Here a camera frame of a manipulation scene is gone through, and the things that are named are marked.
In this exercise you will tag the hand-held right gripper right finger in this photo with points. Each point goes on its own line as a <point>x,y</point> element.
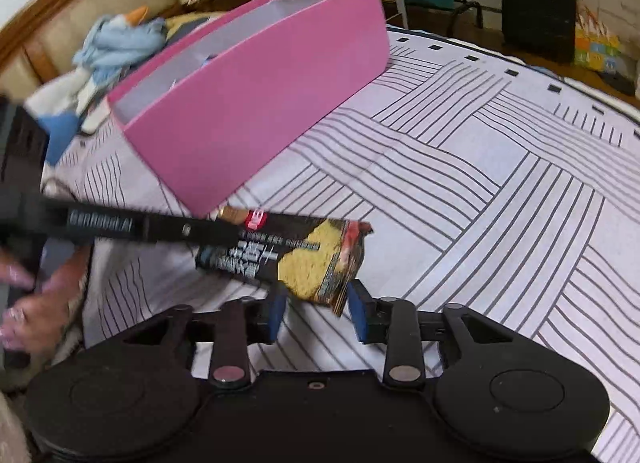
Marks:
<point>357,315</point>

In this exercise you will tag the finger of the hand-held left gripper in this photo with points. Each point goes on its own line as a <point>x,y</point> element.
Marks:
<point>200,233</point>

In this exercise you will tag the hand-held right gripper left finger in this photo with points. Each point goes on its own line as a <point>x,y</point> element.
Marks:
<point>277,315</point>

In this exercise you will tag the black cracker packet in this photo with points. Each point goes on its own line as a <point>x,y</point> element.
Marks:
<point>320,263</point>

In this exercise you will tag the pink cardboard box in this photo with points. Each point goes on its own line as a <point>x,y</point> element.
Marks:
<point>260,93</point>

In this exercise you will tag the person's left hand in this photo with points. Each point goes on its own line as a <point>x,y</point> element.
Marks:
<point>60,303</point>

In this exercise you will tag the blue goose plush toy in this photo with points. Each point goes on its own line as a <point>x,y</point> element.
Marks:
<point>120,43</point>

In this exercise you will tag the wooden padded headboard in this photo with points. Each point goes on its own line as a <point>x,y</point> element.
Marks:
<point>65,18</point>

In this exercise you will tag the striped white bedsheet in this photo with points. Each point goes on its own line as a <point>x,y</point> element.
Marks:
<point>475,183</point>

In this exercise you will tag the black suitcase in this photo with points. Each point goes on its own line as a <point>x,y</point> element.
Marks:
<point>537,3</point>

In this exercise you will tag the colourful gift bag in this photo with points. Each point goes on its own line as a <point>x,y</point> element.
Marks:
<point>597,45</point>

